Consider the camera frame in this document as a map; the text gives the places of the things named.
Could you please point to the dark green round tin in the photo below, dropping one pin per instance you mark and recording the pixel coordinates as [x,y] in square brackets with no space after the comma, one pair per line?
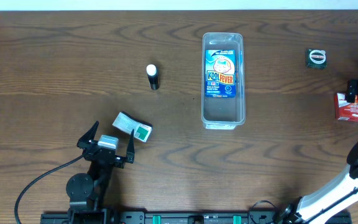
[315,58]

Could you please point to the white green medicine box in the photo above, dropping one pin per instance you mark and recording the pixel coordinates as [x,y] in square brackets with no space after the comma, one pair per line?
[128,125]

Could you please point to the clear plastic container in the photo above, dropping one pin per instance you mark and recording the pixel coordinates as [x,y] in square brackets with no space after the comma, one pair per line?
[224,113]

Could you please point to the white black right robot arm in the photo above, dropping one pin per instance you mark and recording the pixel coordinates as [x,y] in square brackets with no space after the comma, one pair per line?
[342,191]

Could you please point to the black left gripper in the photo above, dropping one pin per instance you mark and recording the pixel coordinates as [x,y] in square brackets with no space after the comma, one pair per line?
[118,162]

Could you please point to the black mounting rail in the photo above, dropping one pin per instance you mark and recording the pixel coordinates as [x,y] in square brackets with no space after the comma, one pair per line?
[158,218]

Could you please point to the dark bottle white cap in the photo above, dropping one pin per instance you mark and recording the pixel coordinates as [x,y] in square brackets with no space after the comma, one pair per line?
[152,74]

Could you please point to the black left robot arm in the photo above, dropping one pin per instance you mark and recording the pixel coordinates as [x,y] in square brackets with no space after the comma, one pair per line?
[87,190]

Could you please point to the blue Kool Fever box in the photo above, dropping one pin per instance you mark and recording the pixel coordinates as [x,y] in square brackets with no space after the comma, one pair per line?
[220,73]

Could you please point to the red white small box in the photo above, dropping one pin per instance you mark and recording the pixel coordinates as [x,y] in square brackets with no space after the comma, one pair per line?
[343,110]

